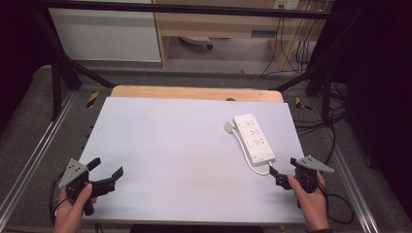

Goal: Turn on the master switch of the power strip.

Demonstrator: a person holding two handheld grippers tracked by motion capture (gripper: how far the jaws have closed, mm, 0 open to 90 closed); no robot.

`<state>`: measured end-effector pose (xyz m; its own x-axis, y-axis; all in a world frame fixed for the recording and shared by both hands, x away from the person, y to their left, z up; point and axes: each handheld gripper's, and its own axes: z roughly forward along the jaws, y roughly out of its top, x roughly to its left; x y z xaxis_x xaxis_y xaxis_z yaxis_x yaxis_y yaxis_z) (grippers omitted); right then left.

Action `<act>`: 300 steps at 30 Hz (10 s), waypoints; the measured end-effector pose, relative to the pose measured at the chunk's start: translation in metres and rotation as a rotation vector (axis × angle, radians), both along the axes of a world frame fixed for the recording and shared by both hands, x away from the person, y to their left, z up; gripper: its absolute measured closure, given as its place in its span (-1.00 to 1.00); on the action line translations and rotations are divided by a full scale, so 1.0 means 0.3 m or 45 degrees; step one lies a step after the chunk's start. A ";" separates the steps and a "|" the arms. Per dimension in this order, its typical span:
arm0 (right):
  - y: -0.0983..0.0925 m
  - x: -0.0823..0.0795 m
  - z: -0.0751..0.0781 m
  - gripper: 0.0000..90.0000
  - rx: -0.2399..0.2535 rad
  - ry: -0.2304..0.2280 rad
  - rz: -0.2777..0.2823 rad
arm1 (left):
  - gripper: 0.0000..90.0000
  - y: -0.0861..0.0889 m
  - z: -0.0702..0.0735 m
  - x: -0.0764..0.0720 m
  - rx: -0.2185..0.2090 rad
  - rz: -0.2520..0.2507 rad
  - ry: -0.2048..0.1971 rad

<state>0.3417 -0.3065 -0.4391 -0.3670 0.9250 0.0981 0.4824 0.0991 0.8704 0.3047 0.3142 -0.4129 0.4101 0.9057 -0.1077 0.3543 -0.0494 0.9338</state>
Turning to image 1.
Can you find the aluminium floor rail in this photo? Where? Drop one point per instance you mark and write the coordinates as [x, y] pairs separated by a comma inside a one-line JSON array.
[[35, 152], [351, 187]]

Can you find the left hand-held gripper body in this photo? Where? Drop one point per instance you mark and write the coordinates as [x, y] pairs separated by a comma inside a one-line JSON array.
[[73, 171]]

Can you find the white chair base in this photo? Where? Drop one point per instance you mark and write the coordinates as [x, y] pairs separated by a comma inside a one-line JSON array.
[[194, 39]]

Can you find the white power strip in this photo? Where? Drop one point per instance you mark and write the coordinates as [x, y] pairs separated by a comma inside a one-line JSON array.
[[254, 139]]

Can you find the white wall outlet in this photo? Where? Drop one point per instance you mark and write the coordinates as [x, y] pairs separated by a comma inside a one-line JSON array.
[[291, 4]]

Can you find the white plug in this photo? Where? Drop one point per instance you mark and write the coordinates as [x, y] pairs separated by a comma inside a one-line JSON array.
[[229, 126]]

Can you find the white table board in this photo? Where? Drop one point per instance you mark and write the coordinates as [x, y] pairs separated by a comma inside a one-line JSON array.
[[178, 155]]

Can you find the wooden table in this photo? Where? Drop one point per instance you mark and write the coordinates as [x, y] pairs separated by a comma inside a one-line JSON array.
[[194, 93]]

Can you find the wooden desk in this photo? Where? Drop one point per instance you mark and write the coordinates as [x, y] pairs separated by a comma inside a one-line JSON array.
[[210, 26]]

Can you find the person's right hand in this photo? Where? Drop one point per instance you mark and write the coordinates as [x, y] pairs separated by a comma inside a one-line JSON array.
[[311, 205]]

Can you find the black metal frame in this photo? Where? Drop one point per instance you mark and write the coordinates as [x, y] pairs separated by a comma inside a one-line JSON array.
[[194, 8]]

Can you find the person's left hand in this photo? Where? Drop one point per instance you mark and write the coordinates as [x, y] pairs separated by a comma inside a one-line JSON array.
[[69, 212]]

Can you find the yellow black tape strip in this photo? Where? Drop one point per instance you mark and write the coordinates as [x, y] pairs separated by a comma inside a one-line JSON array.
[[93, 99], [301, 103]]

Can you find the white cabinet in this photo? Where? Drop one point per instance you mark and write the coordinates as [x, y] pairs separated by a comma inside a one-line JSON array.
[[107, 35]]

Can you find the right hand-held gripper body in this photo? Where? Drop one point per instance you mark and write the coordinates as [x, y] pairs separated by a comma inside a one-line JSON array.
[[312, 163]]

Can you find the black curtain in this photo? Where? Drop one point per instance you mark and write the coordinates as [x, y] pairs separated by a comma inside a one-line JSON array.
[[382, 81], [16, 32]]

